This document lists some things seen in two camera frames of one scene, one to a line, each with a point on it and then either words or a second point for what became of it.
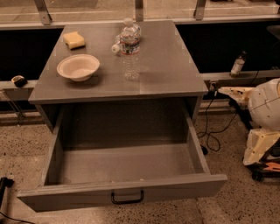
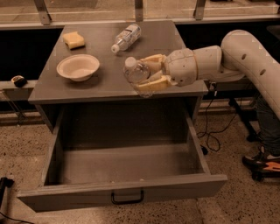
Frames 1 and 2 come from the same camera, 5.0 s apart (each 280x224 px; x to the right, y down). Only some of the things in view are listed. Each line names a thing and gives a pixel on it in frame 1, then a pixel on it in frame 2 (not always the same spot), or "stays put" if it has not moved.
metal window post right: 199,11 stays put
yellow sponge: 74,40 stays put
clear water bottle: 130,39 to 136,73
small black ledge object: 19,80 stays put
